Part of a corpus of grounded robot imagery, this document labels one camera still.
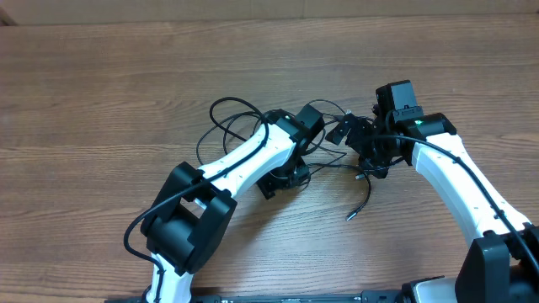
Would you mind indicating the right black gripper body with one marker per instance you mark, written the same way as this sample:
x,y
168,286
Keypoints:
x,y
351,129

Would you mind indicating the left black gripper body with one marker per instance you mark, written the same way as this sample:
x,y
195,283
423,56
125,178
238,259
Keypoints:
x,y
285,178

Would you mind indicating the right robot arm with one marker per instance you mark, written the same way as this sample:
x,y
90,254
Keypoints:
x,y
501,264

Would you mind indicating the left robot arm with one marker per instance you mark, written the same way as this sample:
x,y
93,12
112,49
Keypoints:
x,y
195,205

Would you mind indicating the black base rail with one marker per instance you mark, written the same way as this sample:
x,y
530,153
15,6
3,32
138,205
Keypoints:
x,y
367,296

